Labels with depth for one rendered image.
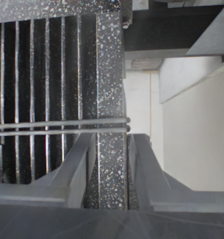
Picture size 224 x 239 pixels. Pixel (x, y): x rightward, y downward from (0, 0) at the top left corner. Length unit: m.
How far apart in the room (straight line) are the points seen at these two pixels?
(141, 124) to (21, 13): 3.35
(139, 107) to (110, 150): 3.34
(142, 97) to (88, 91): 3.34
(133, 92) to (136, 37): 2.51
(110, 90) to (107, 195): 0.16
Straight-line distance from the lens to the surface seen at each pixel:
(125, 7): 0.72
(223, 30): 1.01
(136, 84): 3.67
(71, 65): 0.32
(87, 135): 0.15
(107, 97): 0.27
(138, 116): 3.59
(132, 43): 1.18
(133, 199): 0.61
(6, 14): 0.39
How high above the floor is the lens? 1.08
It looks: 1 degrees down
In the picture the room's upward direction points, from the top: 179 degrees clockwise
